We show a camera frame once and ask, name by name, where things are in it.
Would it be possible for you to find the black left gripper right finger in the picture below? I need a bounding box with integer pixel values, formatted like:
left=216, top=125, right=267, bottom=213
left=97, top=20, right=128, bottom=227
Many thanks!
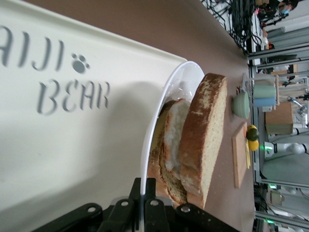
left=144, top=177, right=169, bottom=232

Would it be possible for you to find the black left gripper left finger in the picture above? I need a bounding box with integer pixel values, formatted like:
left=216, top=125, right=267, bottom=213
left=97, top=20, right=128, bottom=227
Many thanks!
left=103, top=177, right=142, bottom=232

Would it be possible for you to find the toy fried egg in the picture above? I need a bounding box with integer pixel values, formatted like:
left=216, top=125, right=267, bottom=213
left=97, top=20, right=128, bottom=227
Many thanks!
left=163, top=98, right=192, bottom=179

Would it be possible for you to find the brown bread slice sandwich lid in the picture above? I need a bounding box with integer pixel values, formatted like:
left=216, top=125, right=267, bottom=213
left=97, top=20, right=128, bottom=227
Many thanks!
left=179, top=72, right=228, bottom=210

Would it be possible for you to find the white round plate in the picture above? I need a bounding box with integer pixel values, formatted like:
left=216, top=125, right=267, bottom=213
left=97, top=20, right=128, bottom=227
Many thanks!
left=138, top=60, right=206, bottom=230

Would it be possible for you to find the cream tray with bear print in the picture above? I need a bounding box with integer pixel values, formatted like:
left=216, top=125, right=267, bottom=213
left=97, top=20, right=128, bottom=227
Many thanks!
left=0, top=0, right=189, bottom=232

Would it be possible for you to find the wooden cutting board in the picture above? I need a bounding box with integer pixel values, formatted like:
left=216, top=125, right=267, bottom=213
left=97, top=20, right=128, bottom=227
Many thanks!
left=231, top=121, right=249, bottom=189

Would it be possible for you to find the yellow plastic fork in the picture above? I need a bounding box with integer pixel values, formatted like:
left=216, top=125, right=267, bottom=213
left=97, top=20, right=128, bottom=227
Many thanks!
left=244, top=142, right=250, bottom=169

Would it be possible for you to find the yellow plastic knife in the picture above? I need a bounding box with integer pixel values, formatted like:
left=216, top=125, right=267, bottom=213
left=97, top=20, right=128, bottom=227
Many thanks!
left=247, top=141, right=253, bottom=169

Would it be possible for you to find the dark green avocado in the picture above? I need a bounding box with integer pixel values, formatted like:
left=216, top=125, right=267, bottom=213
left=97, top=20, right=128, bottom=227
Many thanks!
left=245, top=128, right=259, bottom=142

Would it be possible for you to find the pale green bowl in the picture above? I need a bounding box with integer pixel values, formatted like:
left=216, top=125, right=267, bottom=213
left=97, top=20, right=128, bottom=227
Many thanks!
left=231, top=91, right=251, bottom=119

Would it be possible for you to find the light blue cup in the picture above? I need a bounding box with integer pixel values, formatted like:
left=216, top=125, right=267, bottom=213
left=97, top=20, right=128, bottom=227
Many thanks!
left=253, top=97, right=277, bottom=108

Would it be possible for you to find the brown cardboard box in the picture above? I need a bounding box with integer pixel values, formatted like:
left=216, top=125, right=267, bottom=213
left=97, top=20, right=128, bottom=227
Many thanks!
left=265, top=102, right=294, bottom=135

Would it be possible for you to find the aluminium profile frame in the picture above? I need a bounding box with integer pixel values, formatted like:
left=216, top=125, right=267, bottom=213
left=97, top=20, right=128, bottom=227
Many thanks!
left=247, top=47, right=309, bottom=232

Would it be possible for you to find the white wire cup rack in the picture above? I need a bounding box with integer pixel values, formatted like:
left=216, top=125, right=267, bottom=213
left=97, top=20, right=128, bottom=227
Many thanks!
left=241, top=72, right=254, bottom=114

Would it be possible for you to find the pale wooden frame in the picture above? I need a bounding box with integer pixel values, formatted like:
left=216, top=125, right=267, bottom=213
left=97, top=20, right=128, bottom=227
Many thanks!
left=274, top=74, right=309, bottom=107

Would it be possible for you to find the black cable tangle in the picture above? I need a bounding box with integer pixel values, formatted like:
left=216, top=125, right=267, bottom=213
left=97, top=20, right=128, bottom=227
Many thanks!
left=200, top=0, right=263, bottom=53

